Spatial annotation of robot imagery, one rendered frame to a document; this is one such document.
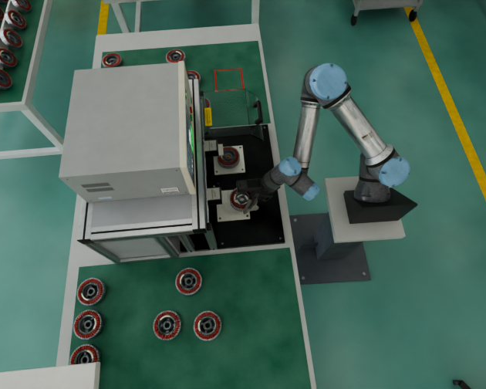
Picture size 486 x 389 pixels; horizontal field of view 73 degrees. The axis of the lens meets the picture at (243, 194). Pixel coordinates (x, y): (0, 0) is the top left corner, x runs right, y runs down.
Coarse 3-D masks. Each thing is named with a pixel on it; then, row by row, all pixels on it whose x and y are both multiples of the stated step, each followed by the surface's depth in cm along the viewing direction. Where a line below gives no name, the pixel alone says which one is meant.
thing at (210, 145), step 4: (208, 140) 151; (212, 140) 151; (216, 140) 151; (208, 144) 150; (212, 144) 150; (216, 144) 150; (220, 144) 155; (208, 148) 150; (212, 148) 150; (216, 148) 150; (220, 148) 154; (208, 152) 149; (212, 152) 150; (216, 152) 150; (220, 152) 153; (208, 156) 152; (212, 156) 152; (216, 156) 153
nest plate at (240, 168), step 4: (236, 148) 166; (240, 148) 166; (240, 152) 165; (232, 156) 164; (240, 156) 164; (216, 160) 163; (224, 160) 163; (240, 160) 163; (216, 164) 162; (240, 164) 162; (244, 164) 162; (216, 168) 161; (220, 168) 161; (224, 168) 161; (232, 168) 161; (236, 168) 161; (240, 168) 161; (244, 168) 161; (216, 172) 160; (220, 172) 160; (224, 172) 160; (228, 172) 160; (232, 172) 160; (236, 172) 160; (240, 172) 161; (244, 172) 161
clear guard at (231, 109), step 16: (208, 96) 143; (224, 96) 143; (240, 96) 143; (256, 96) 150; (224, 112) 140; (240, 112) 140; (256, 112) 145; (208, 128) 137; (224, 128) 137; (240, 128) 137; (256, 128) 140
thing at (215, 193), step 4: (208, 188) 141; (212, 188) 141; (216, 188) 141; (220, 188) 141; (208, 192) 141; (212, 192) 141; (216, 192) 141; (220, 192) 141; (224, 192) 145; (208, 196) 140; (212, 196) 140; (216, 196) 140; (220, 196) 140; (224, 196) 144; (208, 200) 139; (212, 200) 139; (216, 200) 139; (220, 200) 139; (224, 200) 144; (208, 204) 141; (212, 204) 142; (216, 204) 142; (220, 204) 142
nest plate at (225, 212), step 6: (228, 192) 156; (228, 198) 155; (246, 198) 154; (222, 204) 153; (228, 204) 153; (222, 210) 152; (228, 210) 152; (234, 210) 152; (222, 216) 151; (228, 216) 151; (234, 216) 151; (240, 216) 151; (246, 216) 151
